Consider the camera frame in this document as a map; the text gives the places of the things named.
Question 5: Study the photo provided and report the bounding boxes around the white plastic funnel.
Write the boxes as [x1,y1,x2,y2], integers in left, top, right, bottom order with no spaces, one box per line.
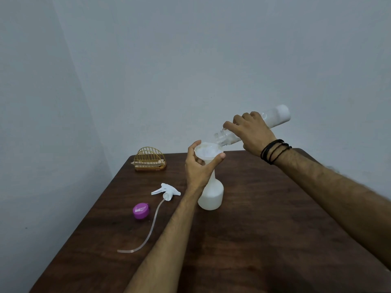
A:
[194,142,224,165]

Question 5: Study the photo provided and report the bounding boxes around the white trigger sprayer head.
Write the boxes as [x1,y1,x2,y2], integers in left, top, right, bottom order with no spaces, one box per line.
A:
[117,183,182,254]

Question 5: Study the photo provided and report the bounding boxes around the person's left forearm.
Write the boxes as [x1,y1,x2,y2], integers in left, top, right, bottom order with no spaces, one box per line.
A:
[123,189,199,293]

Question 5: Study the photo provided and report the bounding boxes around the black cord bracelets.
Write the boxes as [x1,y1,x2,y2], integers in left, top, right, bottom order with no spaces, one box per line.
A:
[260,139,292,165]

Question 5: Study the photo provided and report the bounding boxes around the person's right forearm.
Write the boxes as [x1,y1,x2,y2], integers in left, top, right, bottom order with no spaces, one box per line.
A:
[275,149,391,272]

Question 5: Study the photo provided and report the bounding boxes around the clear water bottle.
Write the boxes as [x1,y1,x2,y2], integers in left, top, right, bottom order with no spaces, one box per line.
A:
[213,104,291,147]

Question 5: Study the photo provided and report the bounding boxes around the white spray bottle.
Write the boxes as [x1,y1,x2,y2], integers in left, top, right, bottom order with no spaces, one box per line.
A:
[197,169,224,211]

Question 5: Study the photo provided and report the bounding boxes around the person's right hand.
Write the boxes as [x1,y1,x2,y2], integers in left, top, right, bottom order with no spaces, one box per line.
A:
[222,111,277,157]

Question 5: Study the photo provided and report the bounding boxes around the white paper napkins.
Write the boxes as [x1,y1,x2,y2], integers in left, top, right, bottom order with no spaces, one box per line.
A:
[131,160,165,168]

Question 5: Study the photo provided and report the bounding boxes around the person's left hand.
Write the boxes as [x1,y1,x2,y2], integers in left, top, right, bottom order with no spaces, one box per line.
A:
[185,140,226,196]

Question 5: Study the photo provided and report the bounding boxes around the gold wire napkin holder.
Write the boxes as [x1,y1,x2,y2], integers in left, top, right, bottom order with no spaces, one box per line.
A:
[131,146,167,172]

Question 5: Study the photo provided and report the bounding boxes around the purple bottle cap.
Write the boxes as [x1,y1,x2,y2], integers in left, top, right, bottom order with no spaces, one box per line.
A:
[132,203,150,220]

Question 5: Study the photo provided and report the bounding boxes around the dark wooden table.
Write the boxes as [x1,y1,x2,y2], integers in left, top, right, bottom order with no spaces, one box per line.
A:
[29,148,391,293]

